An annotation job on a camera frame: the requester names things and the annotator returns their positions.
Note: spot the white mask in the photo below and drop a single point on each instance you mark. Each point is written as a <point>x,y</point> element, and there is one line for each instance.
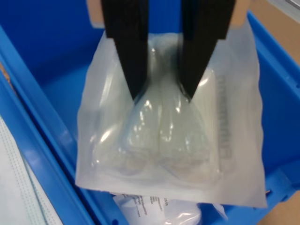
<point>164,140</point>

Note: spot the blue bin with white packs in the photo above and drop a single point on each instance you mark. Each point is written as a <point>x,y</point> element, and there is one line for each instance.
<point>58,58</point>

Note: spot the blue bin with surgical masks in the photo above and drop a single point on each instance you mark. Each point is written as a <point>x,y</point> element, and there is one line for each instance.
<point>35,164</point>

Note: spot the white printed flat packet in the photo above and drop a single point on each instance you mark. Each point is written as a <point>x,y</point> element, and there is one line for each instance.
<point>150,204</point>

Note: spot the pale green surgical mask stack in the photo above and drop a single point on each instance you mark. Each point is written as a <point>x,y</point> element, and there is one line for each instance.
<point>14,187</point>

